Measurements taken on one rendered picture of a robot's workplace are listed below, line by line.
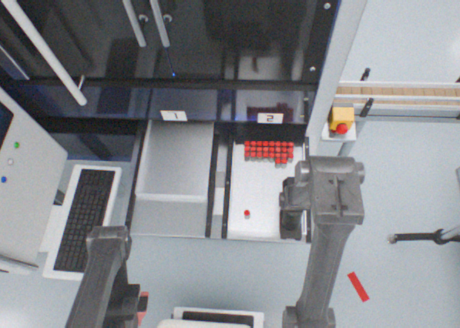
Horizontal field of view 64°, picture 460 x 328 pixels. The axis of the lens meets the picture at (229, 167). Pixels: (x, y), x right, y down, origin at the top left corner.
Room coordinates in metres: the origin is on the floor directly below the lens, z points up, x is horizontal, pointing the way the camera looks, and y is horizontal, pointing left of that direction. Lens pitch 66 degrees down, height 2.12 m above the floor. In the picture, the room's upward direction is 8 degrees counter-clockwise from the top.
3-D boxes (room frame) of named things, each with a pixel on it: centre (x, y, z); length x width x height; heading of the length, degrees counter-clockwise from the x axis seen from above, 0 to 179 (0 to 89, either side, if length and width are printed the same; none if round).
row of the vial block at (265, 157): (0.57, -0.15, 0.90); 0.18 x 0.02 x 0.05; 79
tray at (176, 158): (0.64, 0.19, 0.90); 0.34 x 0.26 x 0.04; 169
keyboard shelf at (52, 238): (0.48, 0.62, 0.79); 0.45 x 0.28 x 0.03; 167
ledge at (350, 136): (0.68, -0.44, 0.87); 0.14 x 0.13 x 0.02; 169
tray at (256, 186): (0.46, -0.12, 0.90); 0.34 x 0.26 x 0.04; 169
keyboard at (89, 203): (0.47, 0.57, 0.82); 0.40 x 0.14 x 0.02; 167
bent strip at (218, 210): (0.46, 0.05, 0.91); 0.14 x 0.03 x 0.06; 170
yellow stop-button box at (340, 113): (0.65, -0.41, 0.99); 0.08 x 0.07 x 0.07; 169
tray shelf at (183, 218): (0.54, 0.03, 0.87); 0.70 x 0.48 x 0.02; 79
